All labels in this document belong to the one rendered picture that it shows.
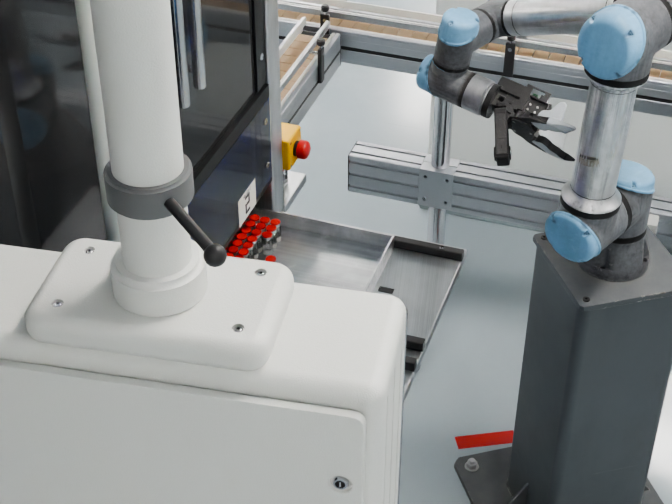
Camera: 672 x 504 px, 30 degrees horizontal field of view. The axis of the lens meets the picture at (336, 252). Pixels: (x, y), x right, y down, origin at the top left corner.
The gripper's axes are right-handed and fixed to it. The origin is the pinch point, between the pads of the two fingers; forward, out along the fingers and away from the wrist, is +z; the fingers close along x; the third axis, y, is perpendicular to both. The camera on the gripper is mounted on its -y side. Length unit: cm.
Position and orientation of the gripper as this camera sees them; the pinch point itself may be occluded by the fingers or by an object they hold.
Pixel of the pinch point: (574, 148)
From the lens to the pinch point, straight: 251.0
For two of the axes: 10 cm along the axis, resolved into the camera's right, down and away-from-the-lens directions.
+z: 8.5, 4.3, -3.1
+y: 5.0, -8.4, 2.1
